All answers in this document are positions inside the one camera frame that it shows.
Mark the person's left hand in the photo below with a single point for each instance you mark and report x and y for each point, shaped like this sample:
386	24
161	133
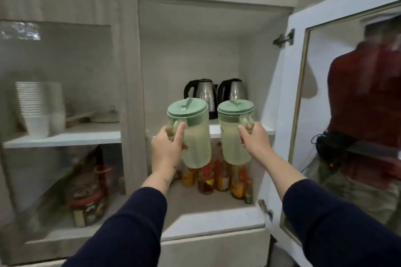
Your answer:
164	154

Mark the person's right hand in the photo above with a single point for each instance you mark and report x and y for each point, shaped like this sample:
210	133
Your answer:
258	146

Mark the green lidded plastic pitcher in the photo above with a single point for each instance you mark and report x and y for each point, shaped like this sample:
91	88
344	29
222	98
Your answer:
197	144
230	144

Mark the grey glass cabinet door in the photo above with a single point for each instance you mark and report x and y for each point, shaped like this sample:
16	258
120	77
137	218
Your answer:
294	88
131	88

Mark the grey wooden cabinet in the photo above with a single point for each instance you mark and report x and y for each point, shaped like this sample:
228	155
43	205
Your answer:
188	57

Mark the person's right forearm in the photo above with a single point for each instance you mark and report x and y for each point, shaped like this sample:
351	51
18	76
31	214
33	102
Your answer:
338	229

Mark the person's left forearm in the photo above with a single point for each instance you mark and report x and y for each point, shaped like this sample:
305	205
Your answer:
125	235

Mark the group of sauce bottles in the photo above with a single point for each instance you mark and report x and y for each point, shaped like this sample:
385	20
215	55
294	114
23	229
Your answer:
206	182

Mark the orange cup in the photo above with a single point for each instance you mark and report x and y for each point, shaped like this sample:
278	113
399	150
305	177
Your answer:
103	171

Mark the glass pot lid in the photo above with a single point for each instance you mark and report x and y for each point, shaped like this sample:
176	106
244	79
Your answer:
105	117

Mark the red patterned tin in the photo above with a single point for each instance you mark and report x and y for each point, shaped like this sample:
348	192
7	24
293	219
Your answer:
89	204

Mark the beige plate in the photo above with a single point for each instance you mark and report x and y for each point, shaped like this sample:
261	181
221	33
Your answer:
78	117

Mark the white drawer front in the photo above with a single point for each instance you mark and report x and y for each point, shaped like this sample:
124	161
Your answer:
216	249

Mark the stack of white paper cups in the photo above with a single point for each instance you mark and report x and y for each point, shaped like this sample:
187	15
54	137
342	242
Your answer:
36	126

